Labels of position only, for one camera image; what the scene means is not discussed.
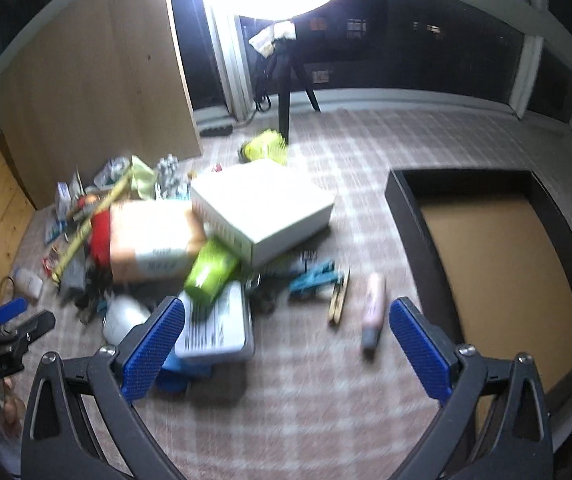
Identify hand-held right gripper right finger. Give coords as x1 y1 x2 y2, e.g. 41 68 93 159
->
388 296 554 480

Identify pink tube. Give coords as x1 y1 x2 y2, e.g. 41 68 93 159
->
361 272 387 352

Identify small white charger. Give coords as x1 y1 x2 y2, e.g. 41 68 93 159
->
10 267 44 298

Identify grey metal tin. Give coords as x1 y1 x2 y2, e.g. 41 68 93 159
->
173 280 257 361

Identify yellow tape measure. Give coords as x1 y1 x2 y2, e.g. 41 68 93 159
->
51 172 134 281

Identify white box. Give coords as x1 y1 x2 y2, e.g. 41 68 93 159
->
189 159 335 270

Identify green tube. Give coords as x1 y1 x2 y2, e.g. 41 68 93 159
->
184 239 241 306

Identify black power strip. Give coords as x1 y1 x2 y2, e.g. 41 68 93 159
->
198 121 233 137

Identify light green packet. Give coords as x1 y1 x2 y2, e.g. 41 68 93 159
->
128 155 159 201

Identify white cloth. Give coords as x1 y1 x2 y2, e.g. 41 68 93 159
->
248 20 297 57

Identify yellow shuttlecock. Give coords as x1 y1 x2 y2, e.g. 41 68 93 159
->
238 129 287 166

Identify blue plastic piece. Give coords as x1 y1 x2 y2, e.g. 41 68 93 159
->
158 350 214 393

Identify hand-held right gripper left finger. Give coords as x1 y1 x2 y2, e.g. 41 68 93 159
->
20 296 187 480

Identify silver foil packets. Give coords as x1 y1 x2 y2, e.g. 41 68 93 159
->
155 154 191 200

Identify plaid cloth desktop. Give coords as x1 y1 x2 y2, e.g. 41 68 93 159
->
11 105 572 480

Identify orange tissue pack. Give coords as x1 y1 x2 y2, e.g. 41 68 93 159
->
108 199 207 281

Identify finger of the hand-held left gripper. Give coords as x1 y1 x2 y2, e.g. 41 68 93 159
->
0 297 29 326
13 310 57 348

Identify light wooden board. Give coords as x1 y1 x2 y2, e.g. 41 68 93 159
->
0 0 203 211

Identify white window frame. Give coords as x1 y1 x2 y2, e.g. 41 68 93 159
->
0 0 572 133

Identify white plug adapter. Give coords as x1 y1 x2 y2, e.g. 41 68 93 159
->
102 295 153 346

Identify wooden clothespin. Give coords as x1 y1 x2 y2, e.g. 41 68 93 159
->
327 267 351 328

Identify black storage tray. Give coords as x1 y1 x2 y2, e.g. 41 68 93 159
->
385 167 572 456

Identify red pouch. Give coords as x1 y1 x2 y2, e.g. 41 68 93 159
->
88 210 114 266

